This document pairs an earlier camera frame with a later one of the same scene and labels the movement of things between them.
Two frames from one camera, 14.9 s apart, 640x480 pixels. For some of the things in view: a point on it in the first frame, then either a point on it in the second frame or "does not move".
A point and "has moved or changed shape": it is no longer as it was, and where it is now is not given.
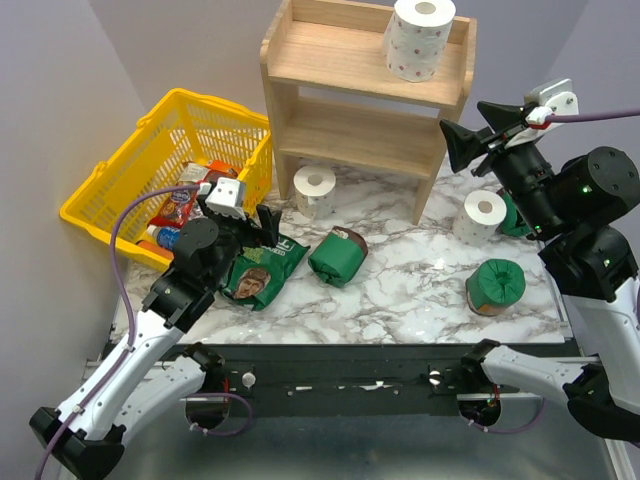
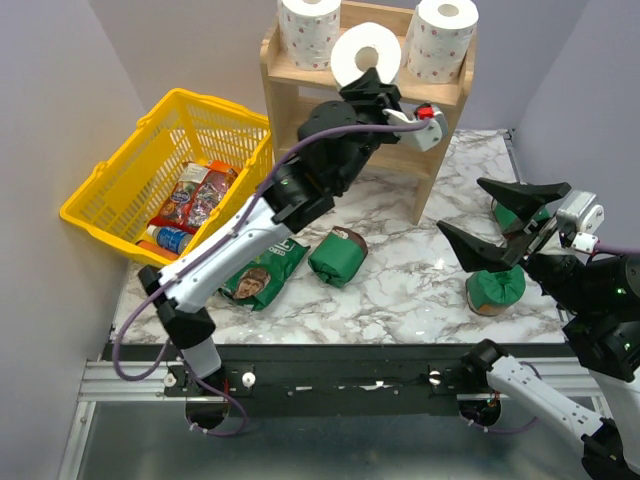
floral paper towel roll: (475, 224) -> (309, 30)
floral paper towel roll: (315, 191) has moved or changed shape
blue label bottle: (167, 237) does not move
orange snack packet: (219, 165) does not move
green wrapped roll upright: (494, 286) does not move
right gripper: (463, 144) -> (475, 251)
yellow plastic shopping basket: (184, 128) does not move
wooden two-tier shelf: (333, 98) does not move
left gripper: (256, 236) -> (371, 96)
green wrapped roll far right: (513, 225) does not move
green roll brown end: (339, 255) does not move
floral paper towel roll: (416, 38) -> (441, 39)
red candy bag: (182, 206) does not move
